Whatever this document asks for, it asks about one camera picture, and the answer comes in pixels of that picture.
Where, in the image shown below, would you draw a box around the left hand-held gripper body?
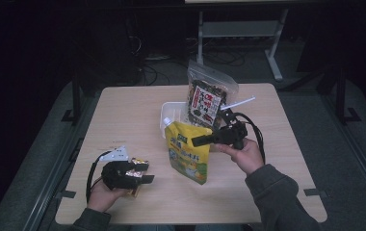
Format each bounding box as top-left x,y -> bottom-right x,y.
98,145 -> 143,191

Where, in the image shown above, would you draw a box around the small gold foil packet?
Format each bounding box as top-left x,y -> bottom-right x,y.
124,157 -> 150,197

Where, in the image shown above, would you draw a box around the metal floor rail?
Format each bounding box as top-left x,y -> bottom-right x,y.
21,92 -> 100,231
318,92 -> 366,208

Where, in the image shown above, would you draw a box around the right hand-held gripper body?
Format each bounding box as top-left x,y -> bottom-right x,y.
220,95 -> 257,151

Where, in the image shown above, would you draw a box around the clear seaweed snack packet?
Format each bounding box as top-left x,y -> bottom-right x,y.
185,59 -> 240,131

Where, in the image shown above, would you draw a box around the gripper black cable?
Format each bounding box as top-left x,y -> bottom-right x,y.
85,149 -> 112,204
233,112 -> 267,166

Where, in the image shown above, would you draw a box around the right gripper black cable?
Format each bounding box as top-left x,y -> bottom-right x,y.
233,112 -> 267,166

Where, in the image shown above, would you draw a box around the black metal stand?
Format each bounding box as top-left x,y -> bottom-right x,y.
61,72 -> 83,125
334,66 -> 362,125

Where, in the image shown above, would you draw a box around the black floor cables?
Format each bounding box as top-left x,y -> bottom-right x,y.
125,33 -> 247,87

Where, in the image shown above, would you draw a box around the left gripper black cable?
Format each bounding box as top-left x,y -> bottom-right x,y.
85,149 -> 112,204

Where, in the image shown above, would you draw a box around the person's left hand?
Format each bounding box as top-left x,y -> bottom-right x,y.
87,181 -> 131,214

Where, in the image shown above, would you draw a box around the white plastic container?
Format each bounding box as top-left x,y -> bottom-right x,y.
159,101 -> 224,153

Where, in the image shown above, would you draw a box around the grey tape strip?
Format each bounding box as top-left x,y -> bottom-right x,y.
55,190 -> 77,200
302,188 -> 329,198

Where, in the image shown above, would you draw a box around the yellow spouted pouch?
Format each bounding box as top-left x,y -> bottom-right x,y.
163,116 -> 214,186

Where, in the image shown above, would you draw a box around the white metal desk frame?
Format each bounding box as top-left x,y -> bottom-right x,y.
184,0 -> 301,83

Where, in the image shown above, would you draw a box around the person's right hand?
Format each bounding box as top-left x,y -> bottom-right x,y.
214,138 -> 266,176

